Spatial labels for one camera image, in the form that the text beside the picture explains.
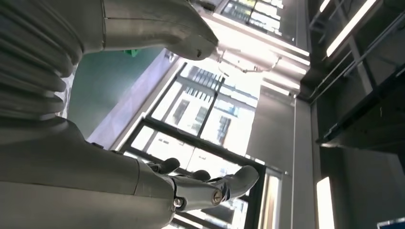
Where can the ceiling light strip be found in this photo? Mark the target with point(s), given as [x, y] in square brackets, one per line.
[349, 30]
[325, 5]
[325, 205]

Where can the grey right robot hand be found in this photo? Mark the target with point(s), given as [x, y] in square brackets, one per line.
[79, 177]

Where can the black window frame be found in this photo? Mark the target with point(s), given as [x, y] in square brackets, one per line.
[189, 139]

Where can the green plastic crate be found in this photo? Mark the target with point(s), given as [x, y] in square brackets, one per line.
[132, 52]

